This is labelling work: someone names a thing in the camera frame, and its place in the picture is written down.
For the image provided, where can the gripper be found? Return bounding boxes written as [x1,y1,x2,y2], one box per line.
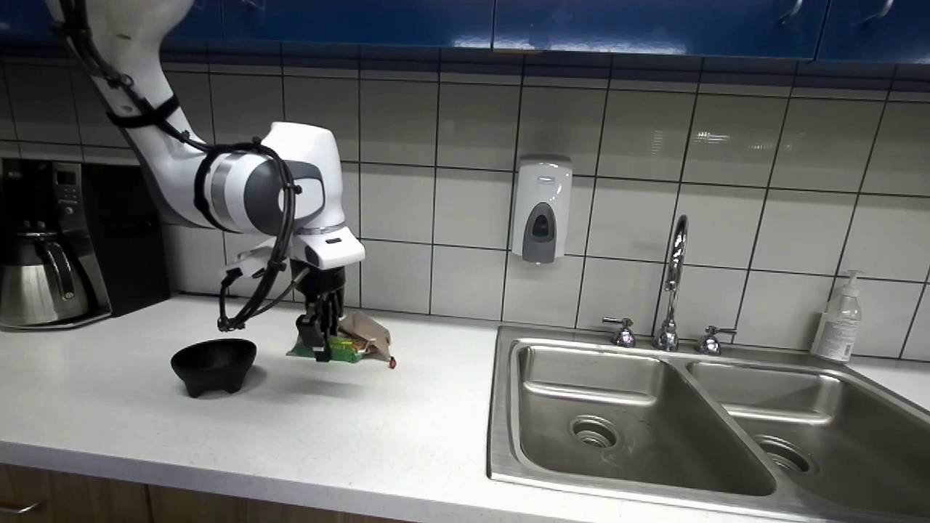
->
[293,263,347,362]

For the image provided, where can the green chocolate bar packet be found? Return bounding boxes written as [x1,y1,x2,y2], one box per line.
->
[287,333,362,365]

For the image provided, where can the black bowl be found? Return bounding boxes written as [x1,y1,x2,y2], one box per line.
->
[171,338,258,399]

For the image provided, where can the wooden drawer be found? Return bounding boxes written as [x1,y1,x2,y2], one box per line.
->
[148,484,411,523]
[0,463,151,523]

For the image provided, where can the black steel coffee maker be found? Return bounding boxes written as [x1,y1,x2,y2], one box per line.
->
[0,158,172,332]

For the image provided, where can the steel coffee carafe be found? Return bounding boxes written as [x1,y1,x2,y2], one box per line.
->
[0,220,93,328]

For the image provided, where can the chrome tap lever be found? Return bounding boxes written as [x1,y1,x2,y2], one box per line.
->
[601,316,638,348]
[693,325,737,357]

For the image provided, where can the blue cabinet door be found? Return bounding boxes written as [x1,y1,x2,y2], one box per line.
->
[493,0,830,60]
[220,0,496,47]
[815,0,930,63]

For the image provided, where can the double steel sink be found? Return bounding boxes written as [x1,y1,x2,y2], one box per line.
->
[488,324,930,523]

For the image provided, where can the chrome tap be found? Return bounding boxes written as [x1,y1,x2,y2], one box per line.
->
[651,214,690,353]

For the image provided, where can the clear pump bottle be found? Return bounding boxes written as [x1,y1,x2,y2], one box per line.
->
[809,269,865,363]

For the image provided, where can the wall soap dispenser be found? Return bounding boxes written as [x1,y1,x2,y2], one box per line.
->
[510,154,574,264]

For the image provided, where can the blue wall cabinet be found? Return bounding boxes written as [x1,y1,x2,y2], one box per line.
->
[0,0,930,62]

